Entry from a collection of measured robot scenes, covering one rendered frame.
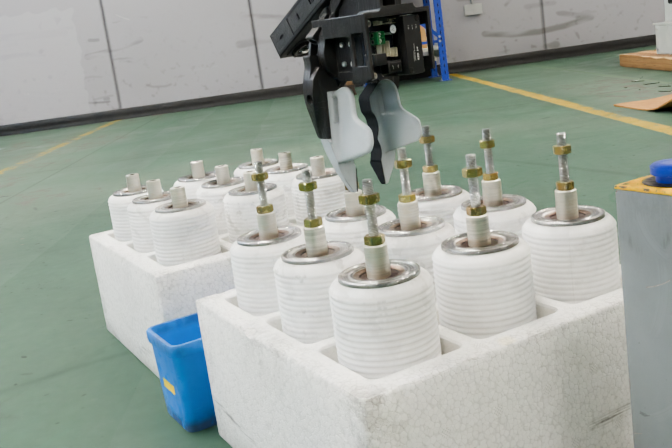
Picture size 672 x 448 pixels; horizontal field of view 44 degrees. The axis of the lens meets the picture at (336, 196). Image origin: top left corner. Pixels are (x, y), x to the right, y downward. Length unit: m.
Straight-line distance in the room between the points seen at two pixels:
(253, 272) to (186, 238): 0.29
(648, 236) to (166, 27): 6.53
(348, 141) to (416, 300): 0.15
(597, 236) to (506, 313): 0.13
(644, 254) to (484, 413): 0.20
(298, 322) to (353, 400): 0.17
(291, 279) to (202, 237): 0.40
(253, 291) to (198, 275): 0.26
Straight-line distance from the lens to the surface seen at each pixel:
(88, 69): 7.26
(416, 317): 0.73
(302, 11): 0.75
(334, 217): 1.01
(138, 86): 7.17
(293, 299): 0.84
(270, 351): 0.84
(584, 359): 0.84
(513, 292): 0.80
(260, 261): 0.92
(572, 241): 0.86
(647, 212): 0.72
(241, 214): 1.25
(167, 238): 1.22
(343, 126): 0.71
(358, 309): 0.72
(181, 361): 1.07
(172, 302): 1.19
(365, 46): 0.66
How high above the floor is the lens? 0.47
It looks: 11 degrees down
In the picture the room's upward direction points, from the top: 8 degrees counter-clockwise
